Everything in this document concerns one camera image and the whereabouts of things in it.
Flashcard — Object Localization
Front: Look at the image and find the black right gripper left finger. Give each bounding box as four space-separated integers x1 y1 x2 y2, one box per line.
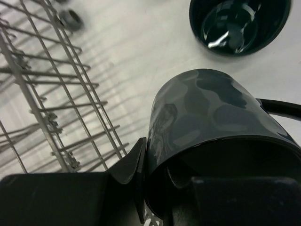
0 137 147 226

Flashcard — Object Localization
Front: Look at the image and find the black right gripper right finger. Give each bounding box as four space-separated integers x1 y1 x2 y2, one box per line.
164 167 301 226

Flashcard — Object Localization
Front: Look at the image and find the dark grey mug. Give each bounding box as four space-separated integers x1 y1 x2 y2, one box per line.
145 69 301 220

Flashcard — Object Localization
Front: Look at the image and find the dark green mug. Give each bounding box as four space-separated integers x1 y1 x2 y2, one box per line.
189 0 292 57

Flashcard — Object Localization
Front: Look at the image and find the grey wire dish rack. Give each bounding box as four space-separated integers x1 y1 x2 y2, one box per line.
0 0 130 178

